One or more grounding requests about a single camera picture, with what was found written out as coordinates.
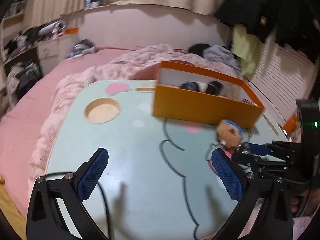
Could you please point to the grey clothes pile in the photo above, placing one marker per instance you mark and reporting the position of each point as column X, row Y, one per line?
column 220, row 54

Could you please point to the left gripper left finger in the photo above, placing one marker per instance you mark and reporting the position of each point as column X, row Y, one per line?
column 45, row 219

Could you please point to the black fabric item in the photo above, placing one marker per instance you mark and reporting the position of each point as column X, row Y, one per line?
column 214, row 88

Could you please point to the orange cardboard box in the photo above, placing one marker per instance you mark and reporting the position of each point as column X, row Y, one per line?
column 171, row 101

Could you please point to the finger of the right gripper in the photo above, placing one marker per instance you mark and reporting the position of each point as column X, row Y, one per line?
column 255, row 149
column 253, row 162

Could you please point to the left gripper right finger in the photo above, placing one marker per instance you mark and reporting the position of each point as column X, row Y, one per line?
column 274, row 218

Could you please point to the dark lace-trimmed pouch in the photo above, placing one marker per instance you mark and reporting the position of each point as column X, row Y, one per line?
column 190, row 85

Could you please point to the pink crumpled blanket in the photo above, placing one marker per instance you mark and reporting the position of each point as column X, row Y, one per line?
column 121, row 68

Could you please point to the plush doll blue hat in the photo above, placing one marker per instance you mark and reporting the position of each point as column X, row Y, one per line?
column 229, row 134

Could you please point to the orange bottle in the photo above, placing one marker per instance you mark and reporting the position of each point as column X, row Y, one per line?
column 291, row 124

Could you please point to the yellow cloth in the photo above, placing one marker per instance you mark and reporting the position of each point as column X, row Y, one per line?
column 17, row 221

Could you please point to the yellow-green hanging garment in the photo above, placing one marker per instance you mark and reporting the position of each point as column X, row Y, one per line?
column 247, row 48

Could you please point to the mint cartoon lap table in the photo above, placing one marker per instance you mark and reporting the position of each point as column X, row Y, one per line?
column 158, row 183

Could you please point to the white drawer cabinet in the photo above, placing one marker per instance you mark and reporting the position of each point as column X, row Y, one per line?
column 49, row 55

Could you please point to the dark red cushion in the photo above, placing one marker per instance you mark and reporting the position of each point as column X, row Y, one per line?
column 149, row 73

